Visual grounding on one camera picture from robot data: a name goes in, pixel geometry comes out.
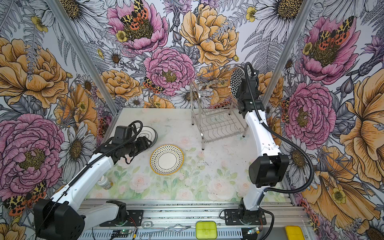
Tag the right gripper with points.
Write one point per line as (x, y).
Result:
(258, 92)

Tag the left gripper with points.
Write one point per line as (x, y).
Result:
(143, 142)

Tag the black geometric pattern plate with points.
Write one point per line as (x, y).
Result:
(235, 81)

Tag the metal wire dish rack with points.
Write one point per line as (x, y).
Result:
(214, 111)

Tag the yellow patterned plate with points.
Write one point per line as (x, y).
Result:
(166, 160)

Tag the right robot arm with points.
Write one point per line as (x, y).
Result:
(270, 164)

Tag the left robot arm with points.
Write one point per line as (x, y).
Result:
(59, 217)

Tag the small white bottle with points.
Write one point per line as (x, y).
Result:
(104, 183)

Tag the small circuit board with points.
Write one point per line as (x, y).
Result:
(124, 233)

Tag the green square button box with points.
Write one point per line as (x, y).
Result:
(206, 230)

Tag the yellow box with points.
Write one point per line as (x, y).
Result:
(294, 233)

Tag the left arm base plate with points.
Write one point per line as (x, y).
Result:
(135, 218)

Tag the aluminium front rail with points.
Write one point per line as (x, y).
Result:
(163, 214)

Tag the metal wire hook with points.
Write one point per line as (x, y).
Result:
(176, 229)

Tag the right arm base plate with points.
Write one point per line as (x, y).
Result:
(238, 217)

